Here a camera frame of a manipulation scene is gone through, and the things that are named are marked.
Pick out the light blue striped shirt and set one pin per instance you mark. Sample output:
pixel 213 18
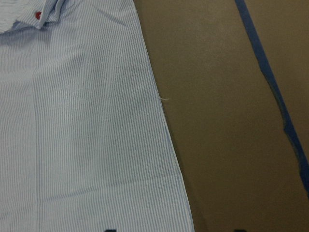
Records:
pixel 84 143

